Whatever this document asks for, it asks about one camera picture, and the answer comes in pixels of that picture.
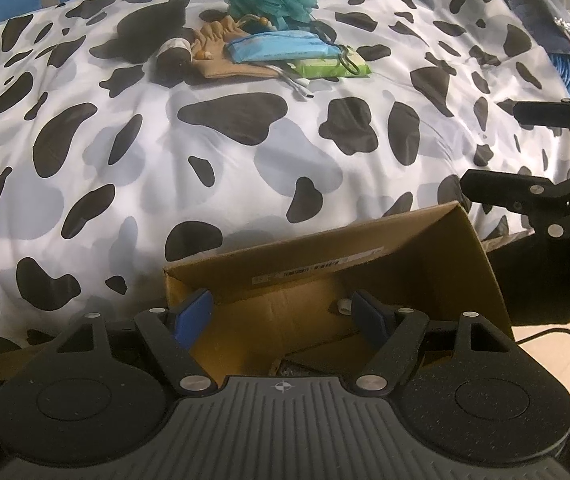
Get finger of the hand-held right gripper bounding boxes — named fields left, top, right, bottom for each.
left=460, top=162, right=570, bottom=241
left=514, top=91, right=570, bottom=128

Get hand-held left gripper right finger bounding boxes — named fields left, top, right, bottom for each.
left=351, top=290, right=521, bottom=394

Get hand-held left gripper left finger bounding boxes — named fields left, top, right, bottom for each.
left=40, top=289, right=215, bottom=396

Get brown cardboard box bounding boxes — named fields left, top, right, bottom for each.
left=162, top=201, right=516, bottom=386

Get black scissors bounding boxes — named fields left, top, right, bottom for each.
left=335, top=44, right=366, bottom=75

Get green wet wipe packet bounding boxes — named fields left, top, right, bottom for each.
left=287, top=46, right=372, bottom=80

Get black roll with white band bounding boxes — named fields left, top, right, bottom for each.
left=154, top=36, right=197, bottom=78

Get blue tissue packet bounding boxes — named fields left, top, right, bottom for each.
left=225, top=29, right=338, bottom=65

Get tan drawstring pouch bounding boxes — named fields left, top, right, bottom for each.
left=190, top=16, right=286, bottom=81

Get cow print blanket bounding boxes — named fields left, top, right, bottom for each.
left=0, top=0, right=570, bottom=361

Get black cable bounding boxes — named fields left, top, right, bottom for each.
left=518, top=327, right=570, bottom=361

